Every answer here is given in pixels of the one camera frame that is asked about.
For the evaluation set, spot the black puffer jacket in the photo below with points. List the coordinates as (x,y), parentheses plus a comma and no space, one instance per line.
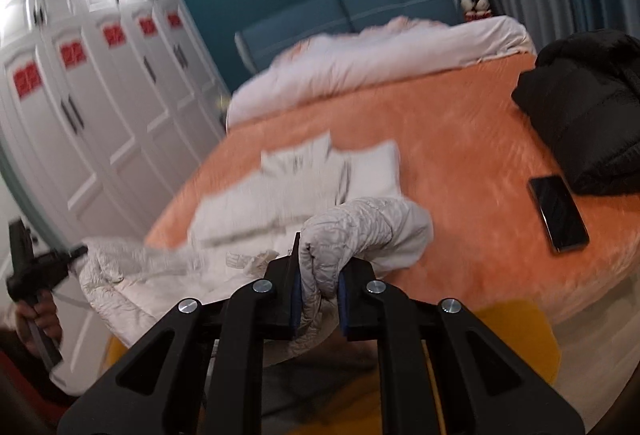
(582,98)

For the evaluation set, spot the plush toys on nightstand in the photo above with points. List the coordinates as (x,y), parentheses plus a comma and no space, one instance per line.
(474,10)

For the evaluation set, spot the teal upholstered headboard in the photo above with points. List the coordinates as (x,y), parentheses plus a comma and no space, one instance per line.
(261,42)

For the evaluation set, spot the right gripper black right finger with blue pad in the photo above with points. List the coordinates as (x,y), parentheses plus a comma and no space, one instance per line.
(357,299)

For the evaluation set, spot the orange plush bed cover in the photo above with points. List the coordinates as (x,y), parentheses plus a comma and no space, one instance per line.
(466,155)

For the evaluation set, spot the white quilted puffer jacket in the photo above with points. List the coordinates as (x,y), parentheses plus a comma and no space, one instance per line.
(323,205)

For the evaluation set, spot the person's left hand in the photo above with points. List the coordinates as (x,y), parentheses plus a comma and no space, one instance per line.
(44,314)

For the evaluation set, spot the black smartphone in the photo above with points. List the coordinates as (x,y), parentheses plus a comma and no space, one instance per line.
(564,225)

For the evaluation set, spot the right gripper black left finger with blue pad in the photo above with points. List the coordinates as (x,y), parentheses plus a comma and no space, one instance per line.
(285,299)

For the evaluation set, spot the white panelled wardrobe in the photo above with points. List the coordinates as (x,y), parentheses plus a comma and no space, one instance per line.
(107,108)

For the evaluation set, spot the pale pink folded duvet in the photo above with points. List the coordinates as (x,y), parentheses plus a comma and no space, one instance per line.
(327,65)

